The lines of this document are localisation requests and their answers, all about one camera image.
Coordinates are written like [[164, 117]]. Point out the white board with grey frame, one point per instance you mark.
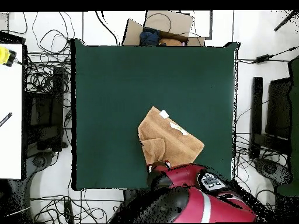
[[201, 23]]

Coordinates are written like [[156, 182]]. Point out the black flat bar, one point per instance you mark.
[[257, 105]]

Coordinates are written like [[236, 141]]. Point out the black square panel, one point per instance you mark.
[[279, 107]]

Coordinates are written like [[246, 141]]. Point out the dark green table cloth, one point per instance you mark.
[[116, 81]]

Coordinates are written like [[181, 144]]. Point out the black slanted rod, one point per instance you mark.
[[285, 22]]

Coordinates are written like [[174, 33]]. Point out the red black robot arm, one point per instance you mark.
[[186, 203]]

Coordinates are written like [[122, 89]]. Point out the navy blue garment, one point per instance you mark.
[[149, 37]]

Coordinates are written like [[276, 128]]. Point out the grey stand foot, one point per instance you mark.
[[39, 161], [268, 168]]

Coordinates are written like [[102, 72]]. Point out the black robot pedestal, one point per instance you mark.
[[129, 193]]

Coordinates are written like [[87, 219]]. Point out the brown cardboard box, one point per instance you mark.
[[172, 22]]

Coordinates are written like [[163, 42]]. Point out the black metal stand frame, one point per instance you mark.
[[58, 93]]

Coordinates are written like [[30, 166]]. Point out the yellow and black tool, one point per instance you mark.
[[3, 56]]

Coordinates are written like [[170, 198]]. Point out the green cloth on side table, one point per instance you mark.
[[295, 105]]

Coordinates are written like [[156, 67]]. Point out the tan terry towel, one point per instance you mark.
[[172, 140]]

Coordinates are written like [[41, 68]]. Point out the black marker pen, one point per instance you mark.
[[6, 118]]

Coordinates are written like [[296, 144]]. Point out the orange garment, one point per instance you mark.
[[170, 42]]

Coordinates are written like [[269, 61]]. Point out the black power adapter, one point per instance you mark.
[[262, 58]]

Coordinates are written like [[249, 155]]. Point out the white desk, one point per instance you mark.
[[10, 144]]

